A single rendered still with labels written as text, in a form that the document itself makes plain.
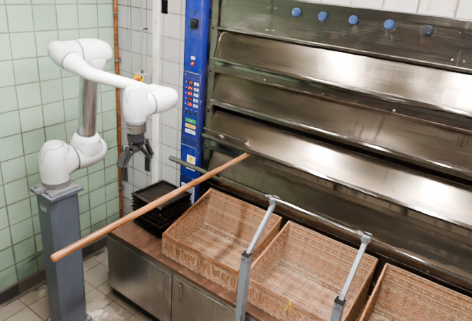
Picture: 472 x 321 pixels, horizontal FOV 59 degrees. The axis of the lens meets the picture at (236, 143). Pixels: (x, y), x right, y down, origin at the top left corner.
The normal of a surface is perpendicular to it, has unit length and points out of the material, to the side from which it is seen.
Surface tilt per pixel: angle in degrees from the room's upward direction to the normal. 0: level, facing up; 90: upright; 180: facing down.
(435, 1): 90
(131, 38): 90
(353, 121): 70
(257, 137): 49
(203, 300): 90
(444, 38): 90
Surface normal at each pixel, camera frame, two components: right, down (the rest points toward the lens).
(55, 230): 0.18, 0.39
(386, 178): -0.38, -0.40
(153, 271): -0.57, 0.27
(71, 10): 0.81, 0.28
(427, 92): -0.52, -0.08
